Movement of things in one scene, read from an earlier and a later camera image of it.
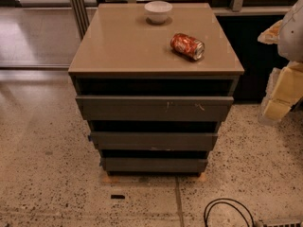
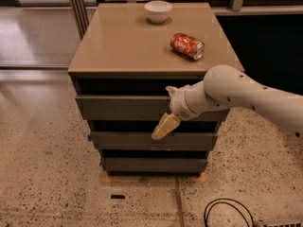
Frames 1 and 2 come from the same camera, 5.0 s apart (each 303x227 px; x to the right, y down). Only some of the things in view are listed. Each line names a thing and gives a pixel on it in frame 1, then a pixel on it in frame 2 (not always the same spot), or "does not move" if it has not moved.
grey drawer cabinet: x=151 y=111 does not move
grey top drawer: x=153 y=108 does not move
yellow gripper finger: x=272 y=34 → x=171 y=89
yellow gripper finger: x=289 y=90 → x=167 y=125
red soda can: x=187 y=45 does not move
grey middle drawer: x=151 y=141 does not move
